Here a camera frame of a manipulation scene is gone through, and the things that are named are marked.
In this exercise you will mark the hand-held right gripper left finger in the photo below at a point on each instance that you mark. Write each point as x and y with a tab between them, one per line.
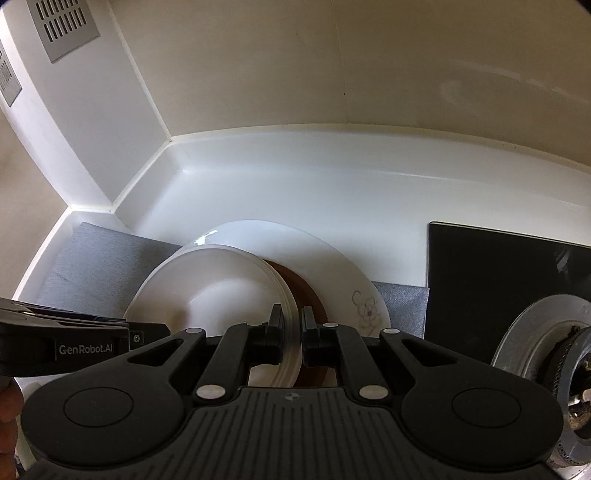
277	332

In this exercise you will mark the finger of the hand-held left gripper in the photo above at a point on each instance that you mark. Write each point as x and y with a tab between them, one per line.
147	333

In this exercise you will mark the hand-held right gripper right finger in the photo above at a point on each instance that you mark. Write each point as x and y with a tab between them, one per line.
310	341

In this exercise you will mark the cream bowl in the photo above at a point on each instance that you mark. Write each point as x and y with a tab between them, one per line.
207	286
290	308
285	295

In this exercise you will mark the brown round plate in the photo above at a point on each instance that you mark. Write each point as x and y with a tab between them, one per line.
304	295

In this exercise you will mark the small white floral square plate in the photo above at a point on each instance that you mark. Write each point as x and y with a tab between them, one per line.
332	272

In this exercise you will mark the person's left hand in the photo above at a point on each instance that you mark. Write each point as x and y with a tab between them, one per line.
9	415

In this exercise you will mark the grey drying mat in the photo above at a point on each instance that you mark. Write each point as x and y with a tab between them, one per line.
92	263

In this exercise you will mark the black glass gas hob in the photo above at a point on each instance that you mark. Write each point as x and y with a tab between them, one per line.
485	286

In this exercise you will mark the silver gas burner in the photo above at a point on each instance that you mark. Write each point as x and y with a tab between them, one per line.
531	332

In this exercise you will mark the grey wall vent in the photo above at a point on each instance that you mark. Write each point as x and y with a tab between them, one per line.
64	27
7	78

